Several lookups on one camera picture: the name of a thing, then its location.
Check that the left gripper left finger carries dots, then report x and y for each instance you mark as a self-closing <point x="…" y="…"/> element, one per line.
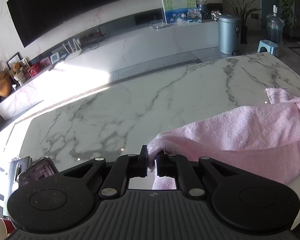
<point x="122" y="170"/>

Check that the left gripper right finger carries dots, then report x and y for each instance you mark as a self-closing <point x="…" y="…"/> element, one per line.
<point x="179" y="167"/>

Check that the pink terry towel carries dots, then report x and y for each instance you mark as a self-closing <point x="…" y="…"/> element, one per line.
<point x="263" y="139"/>

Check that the smartphone with lit screen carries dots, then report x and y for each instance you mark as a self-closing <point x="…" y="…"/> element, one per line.
<point x="40" y="169"/>

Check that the red cup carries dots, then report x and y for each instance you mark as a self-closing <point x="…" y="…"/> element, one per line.
<point x="6" y="228"/>

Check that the white marble tv console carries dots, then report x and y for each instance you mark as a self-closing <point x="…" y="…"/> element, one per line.
<point x="121" y="56"/>

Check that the white wifi router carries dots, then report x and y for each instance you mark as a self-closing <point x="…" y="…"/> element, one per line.
<point x="72" y="48"/>

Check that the white desk clock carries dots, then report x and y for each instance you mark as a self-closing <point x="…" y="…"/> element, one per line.
<point x="55" y="57"/>

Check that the red gift box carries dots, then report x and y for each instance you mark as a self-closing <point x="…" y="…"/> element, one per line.
<point x="34" y="70"/>

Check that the grey metal trash bin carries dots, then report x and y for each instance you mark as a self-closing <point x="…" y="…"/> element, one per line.
<point x="229" y="34"/>

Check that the light blue plastic stool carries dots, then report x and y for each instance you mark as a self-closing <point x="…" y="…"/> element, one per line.
<point x="268" y="46"/>

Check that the teddy bear toy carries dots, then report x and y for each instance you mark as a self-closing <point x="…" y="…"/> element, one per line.
<point x="19" y="74"/>

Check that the tall green potted plant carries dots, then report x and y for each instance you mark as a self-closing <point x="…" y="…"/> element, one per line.
<point x="243" y="9"/>

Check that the clear water jug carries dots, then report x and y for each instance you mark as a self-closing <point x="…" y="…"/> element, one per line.
<point x="274" y="26"/>

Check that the black picture frame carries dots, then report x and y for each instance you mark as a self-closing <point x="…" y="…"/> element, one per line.
<point x="12" y="60"/>

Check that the black wall television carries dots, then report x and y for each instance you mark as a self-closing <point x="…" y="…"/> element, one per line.
<point x="34" y="18"/>

